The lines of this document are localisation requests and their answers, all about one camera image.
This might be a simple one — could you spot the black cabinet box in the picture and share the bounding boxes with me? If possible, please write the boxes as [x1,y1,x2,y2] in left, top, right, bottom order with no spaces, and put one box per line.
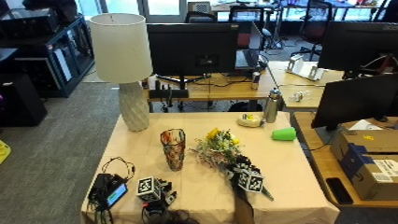
[0,72,47,128]

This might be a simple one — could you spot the open laptop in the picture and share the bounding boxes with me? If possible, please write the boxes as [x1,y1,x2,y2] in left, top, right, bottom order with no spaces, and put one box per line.
[234,21,267,72]

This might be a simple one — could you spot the black shelf unit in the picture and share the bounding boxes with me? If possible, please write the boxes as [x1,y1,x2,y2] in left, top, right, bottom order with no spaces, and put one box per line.
[0,8,95,99]

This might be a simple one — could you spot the black cable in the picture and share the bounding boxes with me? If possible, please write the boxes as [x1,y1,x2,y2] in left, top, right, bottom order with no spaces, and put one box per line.
[101,156,137,182]

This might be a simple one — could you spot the person's left hand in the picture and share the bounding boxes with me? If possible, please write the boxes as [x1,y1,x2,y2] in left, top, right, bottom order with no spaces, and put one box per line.
[138,178,179,217]

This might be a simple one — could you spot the patterned glass vase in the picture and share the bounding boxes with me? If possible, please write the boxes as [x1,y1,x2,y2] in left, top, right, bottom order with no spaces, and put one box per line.
[159,128,186,172]

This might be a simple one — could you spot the black monitor on thin stand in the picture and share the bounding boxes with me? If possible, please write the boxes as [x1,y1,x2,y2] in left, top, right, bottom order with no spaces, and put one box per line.
[144,22,240,91]

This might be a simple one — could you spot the black and red office chair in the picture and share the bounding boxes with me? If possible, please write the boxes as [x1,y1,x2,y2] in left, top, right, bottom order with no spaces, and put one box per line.
[295,0,335,61]

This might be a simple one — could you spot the white marker cube right glove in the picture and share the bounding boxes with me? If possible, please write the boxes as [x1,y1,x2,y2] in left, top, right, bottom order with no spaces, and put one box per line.
[236,169,266,194]

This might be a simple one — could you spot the beige tablecloth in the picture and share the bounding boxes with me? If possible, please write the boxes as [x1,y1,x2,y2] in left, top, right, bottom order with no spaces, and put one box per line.
[79,111,341,224]

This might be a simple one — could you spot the yellow object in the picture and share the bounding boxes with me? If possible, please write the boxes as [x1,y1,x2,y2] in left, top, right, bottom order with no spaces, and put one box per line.
[0,139,11,165]

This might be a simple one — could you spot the white table lamp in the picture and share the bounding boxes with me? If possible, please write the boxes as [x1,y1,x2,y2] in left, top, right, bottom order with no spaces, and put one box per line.
[87,12,154,133]

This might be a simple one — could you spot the yellow and white flower bouquet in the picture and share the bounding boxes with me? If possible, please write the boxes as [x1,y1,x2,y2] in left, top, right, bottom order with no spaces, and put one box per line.
[188,127,274,202]

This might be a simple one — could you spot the person's right hand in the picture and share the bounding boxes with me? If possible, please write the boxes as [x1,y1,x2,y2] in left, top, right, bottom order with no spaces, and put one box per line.
[224,155,266,194]

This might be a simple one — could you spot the cardboard box with blue tape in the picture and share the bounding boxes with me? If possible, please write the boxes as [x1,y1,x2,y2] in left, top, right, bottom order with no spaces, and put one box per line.
[330,128,398,202]

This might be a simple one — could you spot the steel water bottle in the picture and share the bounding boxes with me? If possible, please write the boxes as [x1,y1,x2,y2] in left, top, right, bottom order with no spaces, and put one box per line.
[262,87,284,124]

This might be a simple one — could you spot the black monitor with red cables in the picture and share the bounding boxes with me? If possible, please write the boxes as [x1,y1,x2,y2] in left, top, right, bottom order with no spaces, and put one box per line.
[316,21,398,79]

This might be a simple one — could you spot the black power strip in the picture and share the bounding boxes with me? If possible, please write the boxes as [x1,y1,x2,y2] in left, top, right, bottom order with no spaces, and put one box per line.
[146,88,190,100]

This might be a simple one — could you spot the large black monitor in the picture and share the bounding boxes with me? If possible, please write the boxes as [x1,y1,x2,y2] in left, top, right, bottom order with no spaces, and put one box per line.
[310,72,398,133]

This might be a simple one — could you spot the white marker cube left glove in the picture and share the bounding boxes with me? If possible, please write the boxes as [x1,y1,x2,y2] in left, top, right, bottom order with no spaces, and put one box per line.
[135,175,162,203]

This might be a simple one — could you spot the black device with lit screen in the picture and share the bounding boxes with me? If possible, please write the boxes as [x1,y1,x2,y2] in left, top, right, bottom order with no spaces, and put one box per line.
[86,173,129,214]

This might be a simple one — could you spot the white marker cube glove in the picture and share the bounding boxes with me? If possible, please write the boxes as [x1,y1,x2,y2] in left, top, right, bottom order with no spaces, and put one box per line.
[236,169,266,194]
[135,175,162,203]

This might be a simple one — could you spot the green plastic cup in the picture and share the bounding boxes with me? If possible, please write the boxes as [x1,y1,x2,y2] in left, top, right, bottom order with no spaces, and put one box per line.
[271,126,298,142]

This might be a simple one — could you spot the clear plastic item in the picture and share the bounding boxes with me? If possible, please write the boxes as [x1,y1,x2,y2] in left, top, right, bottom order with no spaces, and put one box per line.
[288,90,314,104]

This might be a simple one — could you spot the black phone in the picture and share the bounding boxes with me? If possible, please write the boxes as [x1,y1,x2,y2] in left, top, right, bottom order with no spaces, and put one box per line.
[324,176,353,205]

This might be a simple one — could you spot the white tape roll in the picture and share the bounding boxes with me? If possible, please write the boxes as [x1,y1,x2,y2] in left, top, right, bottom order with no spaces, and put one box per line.
[235,113,264,129]

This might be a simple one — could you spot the white stand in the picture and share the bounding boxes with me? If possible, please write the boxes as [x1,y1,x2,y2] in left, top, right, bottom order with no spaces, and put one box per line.
[286,53,326,82]

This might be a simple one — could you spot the wooden side desk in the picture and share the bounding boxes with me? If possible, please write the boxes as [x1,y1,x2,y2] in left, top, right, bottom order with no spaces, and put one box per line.
[292,111,398,209]

